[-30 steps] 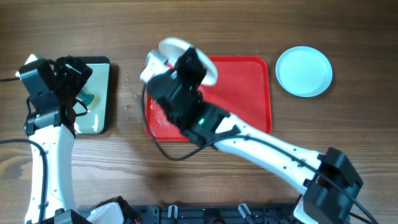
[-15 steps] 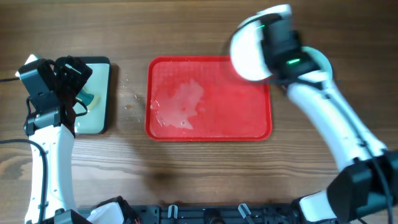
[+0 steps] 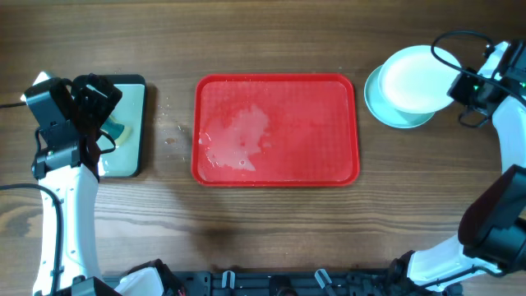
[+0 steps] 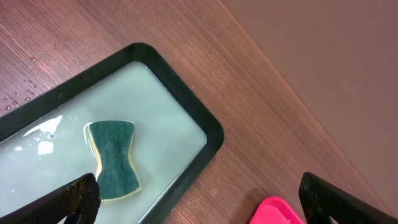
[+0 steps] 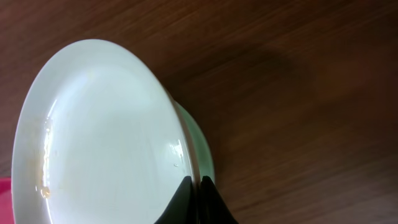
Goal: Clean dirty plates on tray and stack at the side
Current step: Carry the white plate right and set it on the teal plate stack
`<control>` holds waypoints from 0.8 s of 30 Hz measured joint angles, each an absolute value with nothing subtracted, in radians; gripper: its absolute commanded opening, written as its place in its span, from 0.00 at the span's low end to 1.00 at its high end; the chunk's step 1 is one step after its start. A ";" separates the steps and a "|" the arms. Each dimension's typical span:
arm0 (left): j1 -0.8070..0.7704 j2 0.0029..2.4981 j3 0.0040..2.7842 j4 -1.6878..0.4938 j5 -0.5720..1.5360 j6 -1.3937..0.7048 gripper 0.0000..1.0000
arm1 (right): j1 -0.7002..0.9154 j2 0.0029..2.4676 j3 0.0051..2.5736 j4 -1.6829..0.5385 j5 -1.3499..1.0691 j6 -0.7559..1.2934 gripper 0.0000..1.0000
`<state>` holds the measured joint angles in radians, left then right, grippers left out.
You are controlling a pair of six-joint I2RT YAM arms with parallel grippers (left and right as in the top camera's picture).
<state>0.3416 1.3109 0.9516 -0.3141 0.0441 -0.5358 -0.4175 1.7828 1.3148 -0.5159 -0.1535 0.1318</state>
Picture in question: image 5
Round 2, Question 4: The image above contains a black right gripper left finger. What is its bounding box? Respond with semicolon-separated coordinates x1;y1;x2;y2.
155;176;197;224

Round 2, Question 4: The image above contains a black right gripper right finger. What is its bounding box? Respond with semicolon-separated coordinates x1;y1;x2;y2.
198;176;238;224

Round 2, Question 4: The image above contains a light blue plate top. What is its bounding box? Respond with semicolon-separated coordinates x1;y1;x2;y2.
174;101;216;184

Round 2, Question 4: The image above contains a white plate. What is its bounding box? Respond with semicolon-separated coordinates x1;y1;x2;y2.
11;39;200;223

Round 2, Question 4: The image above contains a red plastic tray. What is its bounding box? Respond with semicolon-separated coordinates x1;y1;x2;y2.
0;177;14;224

